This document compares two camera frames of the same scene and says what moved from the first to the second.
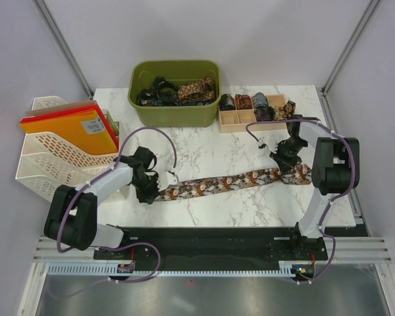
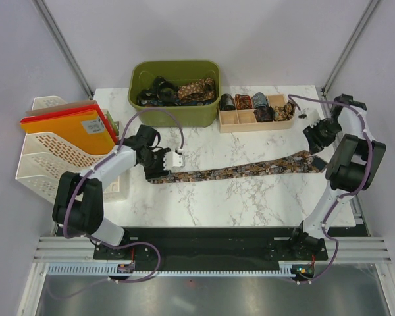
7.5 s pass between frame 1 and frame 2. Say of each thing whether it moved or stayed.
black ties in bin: stayed
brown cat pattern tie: moved
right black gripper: moved
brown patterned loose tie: stayed
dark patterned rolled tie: stayed
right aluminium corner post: stayed
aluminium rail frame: stayed
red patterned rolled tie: stayed
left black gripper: moved
